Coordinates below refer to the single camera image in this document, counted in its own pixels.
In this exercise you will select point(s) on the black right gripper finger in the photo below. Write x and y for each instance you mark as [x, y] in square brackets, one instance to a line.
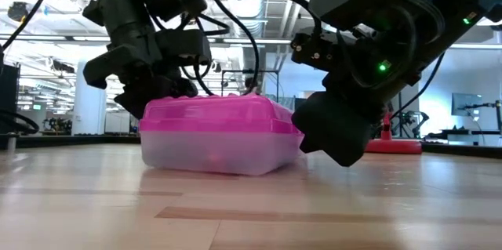
[337, 128]

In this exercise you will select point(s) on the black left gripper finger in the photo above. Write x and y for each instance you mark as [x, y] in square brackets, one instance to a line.
[176, 87]
[135, 97]

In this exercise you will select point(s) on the clear supply box pink lid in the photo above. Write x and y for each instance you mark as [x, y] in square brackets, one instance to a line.
[219, 140]

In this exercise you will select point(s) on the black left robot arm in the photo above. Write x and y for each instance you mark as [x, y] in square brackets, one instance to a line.
[113, 3]

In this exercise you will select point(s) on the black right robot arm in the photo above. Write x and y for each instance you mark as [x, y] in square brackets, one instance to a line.
[463, 15]

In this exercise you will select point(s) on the white cabinet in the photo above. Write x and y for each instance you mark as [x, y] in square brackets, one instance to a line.
[117, 122]

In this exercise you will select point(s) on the white pillar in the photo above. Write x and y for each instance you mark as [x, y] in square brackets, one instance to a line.
[90, 105]

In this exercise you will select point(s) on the black cabinet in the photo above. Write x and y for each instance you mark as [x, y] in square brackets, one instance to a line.
[8, 97]

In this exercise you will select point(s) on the black boom rod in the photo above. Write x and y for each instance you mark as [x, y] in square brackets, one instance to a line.
[470, 106]

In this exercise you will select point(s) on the black table frame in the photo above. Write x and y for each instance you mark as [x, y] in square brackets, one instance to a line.
[59, 140]

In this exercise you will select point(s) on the silver ventilation duct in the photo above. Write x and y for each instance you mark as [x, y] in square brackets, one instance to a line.
[251, 19]

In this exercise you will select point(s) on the grey wall screen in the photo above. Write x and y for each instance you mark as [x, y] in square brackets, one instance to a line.
[466, 103]

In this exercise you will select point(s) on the silver metal post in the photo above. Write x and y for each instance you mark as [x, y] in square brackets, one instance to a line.
[12, 144]

